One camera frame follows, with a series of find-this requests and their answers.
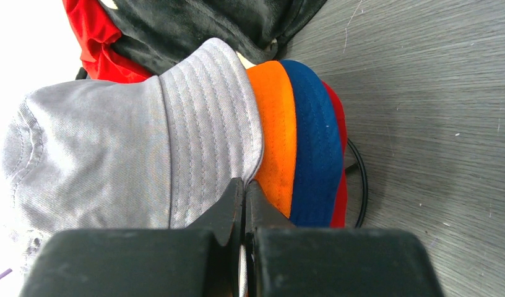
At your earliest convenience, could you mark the blue bucket hat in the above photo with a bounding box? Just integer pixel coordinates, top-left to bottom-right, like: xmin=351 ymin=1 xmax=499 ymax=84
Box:
xmin=280 ymin=59 xmax=343 ymax=228

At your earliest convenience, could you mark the orange hat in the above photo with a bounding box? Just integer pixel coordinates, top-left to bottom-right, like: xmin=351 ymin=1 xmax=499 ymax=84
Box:
xmin=246 ymin=61 xmax=297 ymax=218

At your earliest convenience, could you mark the red bucket hat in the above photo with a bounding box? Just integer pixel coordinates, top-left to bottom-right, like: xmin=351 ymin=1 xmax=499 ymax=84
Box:
xmin=321 ymin=80 xmax=348 ymax=229

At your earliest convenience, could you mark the grey bucket hat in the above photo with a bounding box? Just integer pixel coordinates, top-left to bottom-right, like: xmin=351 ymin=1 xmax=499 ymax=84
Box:
xmin=1 ymin=38 xmax=264 ymax=273

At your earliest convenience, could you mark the black wire hat stand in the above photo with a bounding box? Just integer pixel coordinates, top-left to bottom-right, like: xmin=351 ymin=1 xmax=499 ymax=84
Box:
xmin=345 ymin=138 xmax=369 ymax=228

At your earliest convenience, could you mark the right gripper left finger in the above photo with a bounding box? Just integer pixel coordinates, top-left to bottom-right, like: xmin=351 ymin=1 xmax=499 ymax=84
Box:
xmin=20 ymin=178 xmax=244 ymax=296

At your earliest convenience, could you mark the red cloth on blanket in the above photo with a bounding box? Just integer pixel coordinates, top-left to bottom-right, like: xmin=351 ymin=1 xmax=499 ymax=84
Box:
xmin=63 ymin=0 xmax=152 ymax=83

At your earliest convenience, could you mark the black floral plush blanket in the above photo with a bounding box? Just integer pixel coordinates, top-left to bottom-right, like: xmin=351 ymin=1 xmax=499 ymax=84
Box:
xmin=100 ymin=0 xmax=325 ymax=74

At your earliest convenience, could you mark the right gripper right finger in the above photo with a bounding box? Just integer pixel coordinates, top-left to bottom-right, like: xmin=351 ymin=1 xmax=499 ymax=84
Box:
xmin=244 ymin=182 xmax=443 ymax=296

